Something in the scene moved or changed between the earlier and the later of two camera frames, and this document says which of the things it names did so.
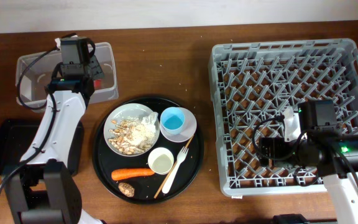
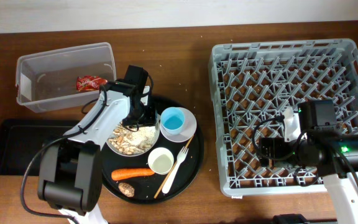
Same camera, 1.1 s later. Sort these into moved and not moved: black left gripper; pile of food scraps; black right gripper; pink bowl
Moved: black left gripper
Not moved: black right gripper; pile of food scraps; pink bowl
